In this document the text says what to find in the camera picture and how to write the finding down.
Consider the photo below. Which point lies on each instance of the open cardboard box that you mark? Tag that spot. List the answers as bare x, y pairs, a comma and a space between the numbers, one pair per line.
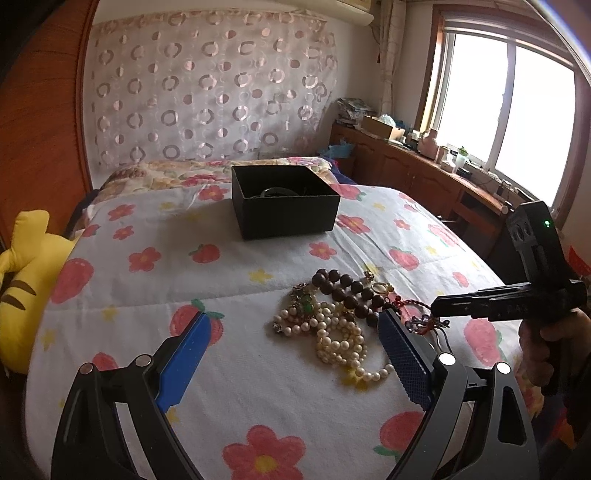
381, 127

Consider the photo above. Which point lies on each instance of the pile of newspapers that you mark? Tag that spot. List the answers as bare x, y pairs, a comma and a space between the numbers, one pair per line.
355, 110

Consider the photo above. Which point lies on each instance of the red paper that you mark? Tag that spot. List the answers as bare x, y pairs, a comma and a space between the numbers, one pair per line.
579, 263

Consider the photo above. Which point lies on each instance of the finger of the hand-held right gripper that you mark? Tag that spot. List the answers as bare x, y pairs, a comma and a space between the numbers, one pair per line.
457, 307

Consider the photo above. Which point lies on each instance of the white air conditioner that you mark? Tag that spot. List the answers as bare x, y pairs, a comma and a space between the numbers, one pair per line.
337, 14

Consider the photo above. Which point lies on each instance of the wooden cabinet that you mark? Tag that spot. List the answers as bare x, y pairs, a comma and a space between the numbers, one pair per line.
406, 170

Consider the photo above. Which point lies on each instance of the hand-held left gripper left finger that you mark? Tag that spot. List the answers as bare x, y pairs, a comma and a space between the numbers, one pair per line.
184, 360

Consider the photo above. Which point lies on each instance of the sheer circle-patterned curtain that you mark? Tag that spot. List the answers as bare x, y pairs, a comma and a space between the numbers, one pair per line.
207, 92

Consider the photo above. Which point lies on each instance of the wooden wardrobe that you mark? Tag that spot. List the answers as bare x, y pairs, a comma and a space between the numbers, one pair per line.
46, 138

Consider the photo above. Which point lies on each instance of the floral pillow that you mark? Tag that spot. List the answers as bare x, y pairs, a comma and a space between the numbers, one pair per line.
152, 173

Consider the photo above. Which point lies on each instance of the blue plastic bag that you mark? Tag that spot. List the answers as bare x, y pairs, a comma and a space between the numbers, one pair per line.
337, 150

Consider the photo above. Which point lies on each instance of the yellow striped plush toy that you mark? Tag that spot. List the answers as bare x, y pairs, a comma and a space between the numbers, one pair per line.
23, 267

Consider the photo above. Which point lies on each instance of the plaid window curtain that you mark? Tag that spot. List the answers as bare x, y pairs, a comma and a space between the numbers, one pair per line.
397, 46

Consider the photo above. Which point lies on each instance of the person's right hand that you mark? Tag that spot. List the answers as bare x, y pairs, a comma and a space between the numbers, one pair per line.
538, 355

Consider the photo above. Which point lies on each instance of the floral strawberry bedsheet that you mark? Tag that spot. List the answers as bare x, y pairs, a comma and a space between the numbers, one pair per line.
161, 286

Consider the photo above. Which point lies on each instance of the dark bangle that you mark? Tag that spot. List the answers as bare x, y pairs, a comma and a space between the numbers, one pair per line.
273, 192

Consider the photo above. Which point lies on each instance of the pink bottle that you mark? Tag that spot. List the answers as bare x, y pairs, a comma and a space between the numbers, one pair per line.
429, 144

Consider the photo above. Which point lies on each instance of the black cardboard box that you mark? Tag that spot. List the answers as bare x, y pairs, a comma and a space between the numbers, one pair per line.
286, 217

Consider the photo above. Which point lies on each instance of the wooden-framed window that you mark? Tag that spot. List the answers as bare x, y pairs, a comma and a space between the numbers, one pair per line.
480, 101

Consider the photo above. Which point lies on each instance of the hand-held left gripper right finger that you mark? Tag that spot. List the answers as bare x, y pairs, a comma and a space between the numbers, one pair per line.
404, 360

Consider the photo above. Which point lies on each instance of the white bottle green cap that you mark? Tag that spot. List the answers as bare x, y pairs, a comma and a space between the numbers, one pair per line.
461, 159

